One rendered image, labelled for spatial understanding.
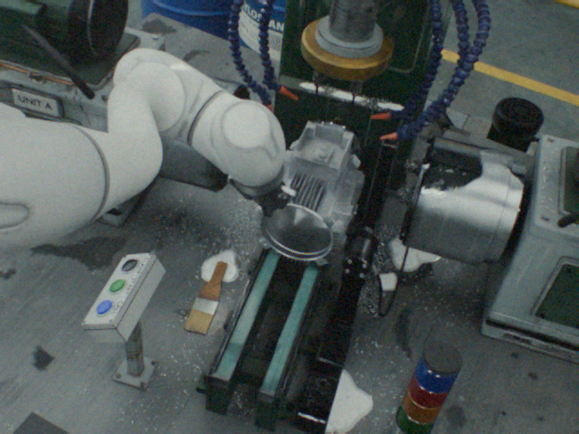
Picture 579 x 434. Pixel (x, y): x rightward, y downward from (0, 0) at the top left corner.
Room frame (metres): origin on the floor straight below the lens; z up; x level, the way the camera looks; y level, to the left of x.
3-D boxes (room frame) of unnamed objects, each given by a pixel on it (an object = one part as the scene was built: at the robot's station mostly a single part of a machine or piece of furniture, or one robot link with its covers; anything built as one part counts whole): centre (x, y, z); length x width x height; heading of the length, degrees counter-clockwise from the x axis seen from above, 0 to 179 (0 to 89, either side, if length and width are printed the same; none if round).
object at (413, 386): (0.62, -0.26, 1.14); 0.06 x 0.06 x 0.04
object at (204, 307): (0.99, 0.14, 0.80); 0.21 x 0.05 x 0.01; 172
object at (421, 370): (0.62, -0.26, 1.19); 0.06 x 0.06 x 0.04
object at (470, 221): (1.15, -0.39, 1.04); 0.41 x 0.25 x 0.25; 79
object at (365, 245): (1.16, -0.23, 0.92); 0.45 x 0.13 x 0.24; 169
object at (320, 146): (1.15, -0.06, 1.11); 0.12 x 0.11 x 0.07; 167
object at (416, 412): (0.62, -0.26, 1.10); 0.06 x 0.06 x 0.04
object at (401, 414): (0.62, -0.26, 1.05); 0.06 x 0.06 x 0.04
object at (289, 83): (1.37, -0.10, 0.97); 0.30 x 0.11 x 0.34; 79
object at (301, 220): (1.12, -0.05, 1.01); 0.20 x 0.19 x 0.19; 167
